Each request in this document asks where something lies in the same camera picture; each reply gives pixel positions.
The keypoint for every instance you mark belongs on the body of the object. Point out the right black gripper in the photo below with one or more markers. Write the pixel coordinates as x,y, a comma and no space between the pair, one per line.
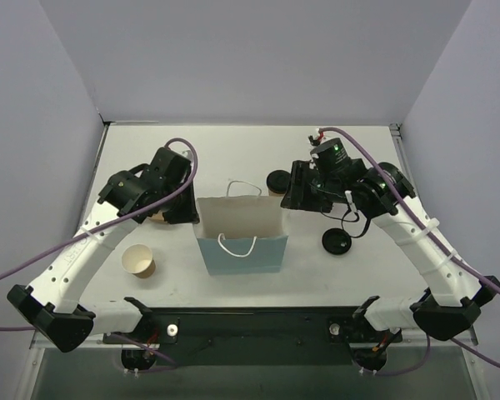
297,188

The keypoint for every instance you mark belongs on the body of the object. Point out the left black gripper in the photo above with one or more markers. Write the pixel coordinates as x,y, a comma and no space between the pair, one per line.
183,207

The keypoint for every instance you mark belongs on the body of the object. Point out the black plastic cup lid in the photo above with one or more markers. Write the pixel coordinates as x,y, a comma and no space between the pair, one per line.
278,180

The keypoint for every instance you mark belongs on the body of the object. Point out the light blue paper bag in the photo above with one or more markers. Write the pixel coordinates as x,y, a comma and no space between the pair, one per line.
241,232

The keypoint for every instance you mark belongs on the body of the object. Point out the brown paper coffee cup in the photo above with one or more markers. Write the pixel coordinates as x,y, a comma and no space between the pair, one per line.
276,193

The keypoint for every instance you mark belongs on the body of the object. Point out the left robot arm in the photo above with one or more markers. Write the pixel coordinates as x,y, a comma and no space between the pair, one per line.
51,302

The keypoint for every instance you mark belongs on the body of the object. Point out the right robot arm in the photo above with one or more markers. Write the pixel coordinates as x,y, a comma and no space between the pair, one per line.
453,298

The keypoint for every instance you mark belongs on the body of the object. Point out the brown cardboard cup carrier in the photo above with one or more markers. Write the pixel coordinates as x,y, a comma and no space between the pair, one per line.
157,218

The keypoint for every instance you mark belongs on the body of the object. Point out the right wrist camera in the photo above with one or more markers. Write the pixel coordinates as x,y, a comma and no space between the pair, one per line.
318,138

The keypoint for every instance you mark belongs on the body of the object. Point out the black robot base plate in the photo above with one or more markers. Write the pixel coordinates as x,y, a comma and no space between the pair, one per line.
260,336

